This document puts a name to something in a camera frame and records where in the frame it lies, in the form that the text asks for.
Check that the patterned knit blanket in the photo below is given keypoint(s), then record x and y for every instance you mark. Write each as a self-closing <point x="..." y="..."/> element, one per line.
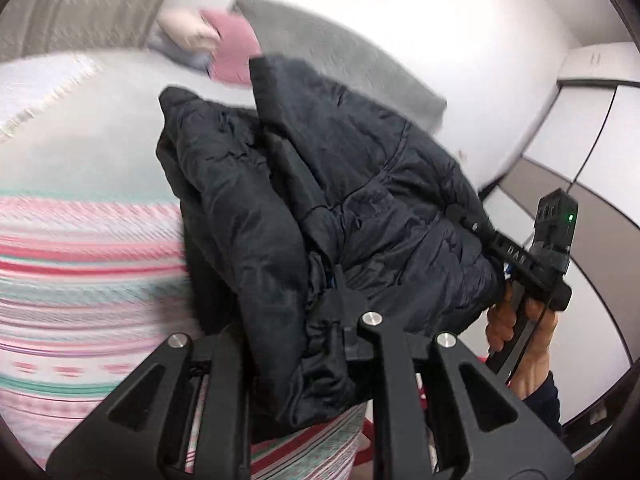
<point x="88" y="291"/>

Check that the grey star curtain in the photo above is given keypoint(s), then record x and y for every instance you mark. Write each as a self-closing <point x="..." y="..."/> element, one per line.
<point x="34" y="27"/>

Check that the white bed sheet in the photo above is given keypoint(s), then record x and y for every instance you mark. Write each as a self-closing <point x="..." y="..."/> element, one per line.
<point x="144" y="131"/>

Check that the black quilted puffer jacket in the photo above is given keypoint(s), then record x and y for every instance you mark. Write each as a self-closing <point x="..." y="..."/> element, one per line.
<point x="307" y="210"/>

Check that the right forearm dark sleeve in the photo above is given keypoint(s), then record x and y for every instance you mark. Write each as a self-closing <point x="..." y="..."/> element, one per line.
<point x="545" y="403"/>

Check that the black tracker with green light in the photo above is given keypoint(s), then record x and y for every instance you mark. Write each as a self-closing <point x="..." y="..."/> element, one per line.
<point x="555" y="224"/>

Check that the beige pillow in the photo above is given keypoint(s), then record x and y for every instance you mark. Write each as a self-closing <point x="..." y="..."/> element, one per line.
<point x="189" y="30"/>

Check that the lavender grey pillow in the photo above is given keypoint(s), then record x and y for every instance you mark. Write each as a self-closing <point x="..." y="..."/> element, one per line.
<point x="195" y="60"/>

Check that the wardrobe with grey panels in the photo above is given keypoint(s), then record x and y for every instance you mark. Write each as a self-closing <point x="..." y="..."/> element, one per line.
<point x="588" y="145"/>

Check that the white quilted bedspread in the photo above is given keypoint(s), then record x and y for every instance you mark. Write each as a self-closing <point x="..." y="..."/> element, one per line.
<point x="31" y="85"/>

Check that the grey padded headboard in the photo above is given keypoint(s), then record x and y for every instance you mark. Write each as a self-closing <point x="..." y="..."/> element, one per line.
<point x="343" y="55"/>

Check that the pink pillow far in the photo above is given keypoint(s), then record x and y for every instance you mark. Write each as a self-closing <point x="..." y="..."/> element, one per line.
<point x="237" y="45"/>

